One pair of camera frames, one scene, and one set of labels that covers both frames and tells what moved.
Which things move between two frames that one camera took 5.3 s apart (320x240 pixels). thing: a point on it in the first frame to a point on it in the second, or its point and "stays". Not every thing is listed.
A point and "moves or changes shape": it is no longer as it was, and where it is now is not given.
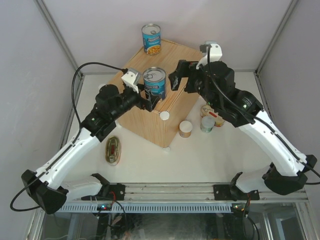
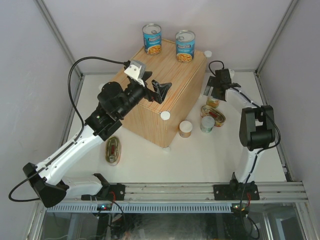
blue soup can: x=151 y=34 stays
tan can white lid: x=185 y=128 stays
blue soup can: x=155 y=80 moves or changes shape
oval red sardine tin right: x=208 y=110 stays
